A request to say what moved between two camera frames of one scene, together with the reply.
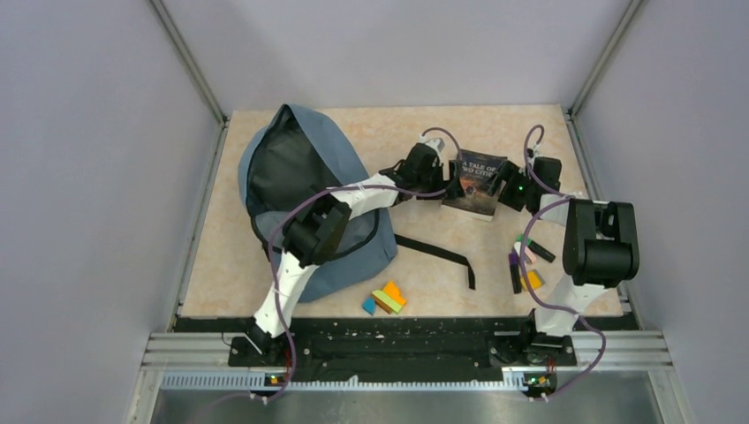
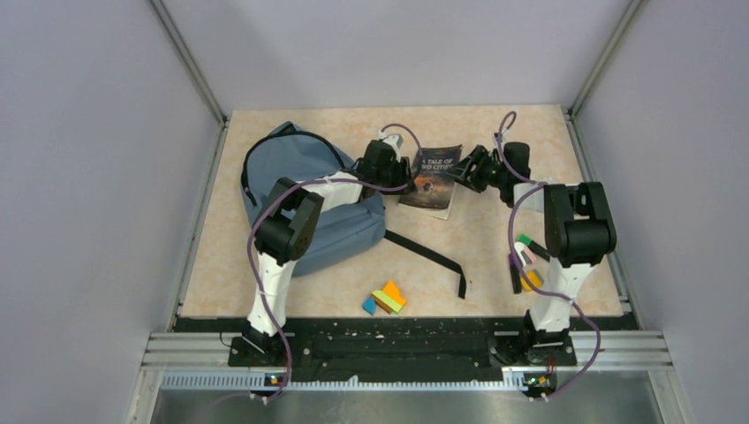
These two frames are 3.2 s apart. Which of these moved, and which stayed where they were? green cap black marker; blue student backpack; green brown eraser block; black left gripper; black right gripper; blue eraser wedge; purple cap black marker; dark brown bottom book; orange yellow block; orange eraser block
Moved: black left gripper; black right gripper; dark brown bottom book; blue student backpack
Stayed: orange eraser block; green cap black marker; orange yellow block; blue eraser wedge; green brown eraser block; purple cap black marker
